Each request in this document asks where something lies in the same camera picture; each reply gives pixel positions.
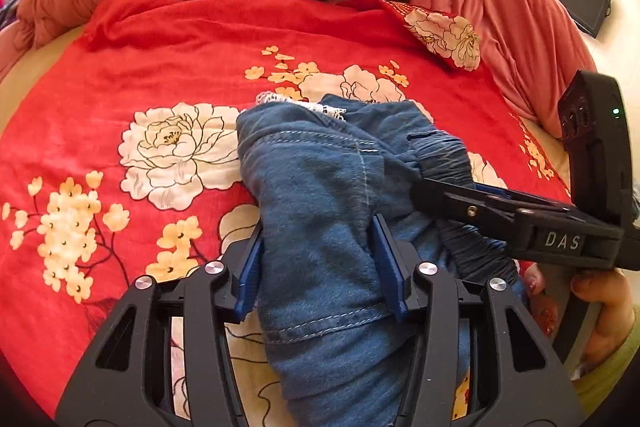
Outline beige bed sheet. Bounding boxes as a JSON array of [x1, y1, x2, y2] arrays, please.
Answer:
[[0, 26, 84, 131]]

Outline right hand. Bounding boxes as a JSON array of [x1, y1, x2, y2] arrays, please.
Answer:
[[522, 263, 636, 378]]

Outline green right sleeve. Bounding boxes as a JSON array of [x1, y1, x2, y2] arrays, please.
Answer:
[[573, 306, 640, 417]]

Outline blue denim pants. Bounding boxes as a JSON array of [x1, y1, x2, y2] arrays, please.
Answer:
[[236, 95, 524, 426]]

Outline red floral blanket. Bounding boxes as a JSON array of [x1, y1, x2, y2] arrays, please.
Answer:
[[1, 0, 568, 413]]

